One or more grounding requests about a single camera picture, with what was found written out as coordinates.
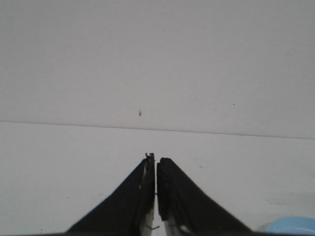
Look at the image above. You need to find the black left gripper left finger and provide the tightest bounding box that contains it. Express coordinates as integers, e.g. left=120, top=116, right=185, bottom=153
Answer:
left=66, top=153, right=155, bottom=233

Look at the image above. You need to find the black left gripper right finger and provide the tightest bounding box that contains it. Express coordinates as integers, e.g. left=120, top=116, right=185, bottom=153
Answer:
left=157, top=158, right=251, bottom=233

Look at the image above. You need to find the light blue round plate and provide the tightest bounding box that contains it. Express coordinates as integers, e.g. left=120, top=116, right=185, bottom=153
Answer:
left=265, top=216, right=315, bottom=236

